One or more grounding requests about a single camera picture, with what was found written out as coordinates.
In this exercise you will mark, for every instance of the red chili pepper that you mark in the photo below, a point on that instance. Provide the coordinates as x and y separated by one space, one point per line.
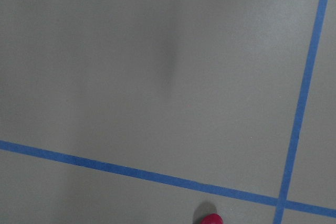
212 219

